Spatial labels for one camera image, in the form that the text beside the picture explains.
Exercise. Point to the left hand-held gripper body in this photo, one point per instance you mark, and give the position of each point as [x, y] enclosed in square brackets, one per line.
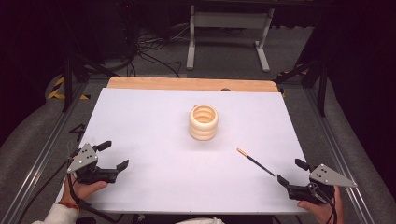
[84, 158]

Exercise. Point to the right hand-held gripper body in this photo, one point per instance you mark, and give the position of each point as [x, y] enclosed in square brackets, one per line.
[327, 179]

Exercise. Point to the black pencil with gold end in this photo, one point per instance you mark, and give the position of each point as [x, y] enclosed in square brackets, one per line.
[255, 161]

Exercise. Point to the ribbed wooden pen holder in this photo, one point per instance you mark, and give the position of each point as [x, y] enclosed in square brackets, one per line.
[203, 123]

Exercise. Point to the person's left hand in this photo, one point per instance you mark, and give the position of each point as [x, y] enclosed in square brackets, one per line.
[82, 190]

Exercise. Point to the person's right hand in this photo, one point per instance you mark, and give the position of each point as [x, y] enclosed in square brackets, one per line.
[323, 211]

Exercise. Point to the white board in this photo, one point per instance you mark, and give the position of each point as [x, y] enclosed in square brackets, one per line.
[162, 168]

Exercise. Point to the yellow black hazard tape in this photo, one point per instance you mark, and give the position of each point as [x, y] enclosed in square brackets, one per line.
[57, 90]

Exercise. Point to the black tripod stand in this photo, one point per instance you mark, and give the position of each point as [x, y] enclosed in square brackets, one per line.
[322, 84]
[67, 81]

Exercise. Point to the person's white top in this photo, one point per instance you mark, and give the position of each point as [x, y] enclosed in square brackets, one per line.
[199, 221]

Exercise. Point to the grey metal stand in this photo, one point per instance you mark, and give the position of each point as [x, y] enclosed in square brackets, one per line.
[229, 20]

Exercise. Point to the aluminium rail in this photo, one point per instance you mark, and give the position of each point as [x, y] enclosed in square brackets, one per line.
[40, 158]
[339, 158]

